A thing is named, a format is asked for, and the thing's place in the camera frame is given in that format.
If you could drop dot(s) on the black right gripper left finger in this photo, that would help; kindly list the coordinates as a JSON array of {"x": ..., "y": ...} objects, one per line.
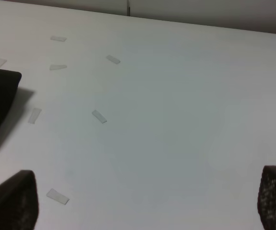
[{"x": 19, "y": 202}]

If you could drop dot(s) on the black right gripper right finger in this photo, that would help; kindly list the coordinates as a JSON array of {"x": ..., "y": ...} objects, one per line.
[{"x": 266, "y": 202}]

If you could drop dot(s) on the clear tape strip lower centre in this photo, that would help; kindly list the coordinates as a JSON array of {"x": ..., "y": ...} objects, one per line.
[{"x": 56, "y": 196}]

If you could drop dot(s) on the clear tape strip middle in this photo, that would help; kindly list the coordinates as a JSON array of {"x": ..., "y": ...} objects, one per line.
[{"x": 34, "y": 115}]

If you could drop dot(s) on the clear tape strip mid right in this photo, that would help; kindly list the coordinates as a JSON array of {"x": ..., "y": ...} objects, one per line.
[{"x": 99, "y": 116}]

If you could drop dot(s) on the clear tape strip top centre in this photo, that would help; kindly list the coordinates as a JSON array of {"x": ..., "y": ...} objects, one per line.
[{"x": 58, "y": 38}]

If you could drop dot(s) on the clear tape strip far right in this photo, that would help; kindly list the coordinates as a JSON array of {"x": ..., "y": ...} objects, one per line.
[{"x": 113, "y": 59}]

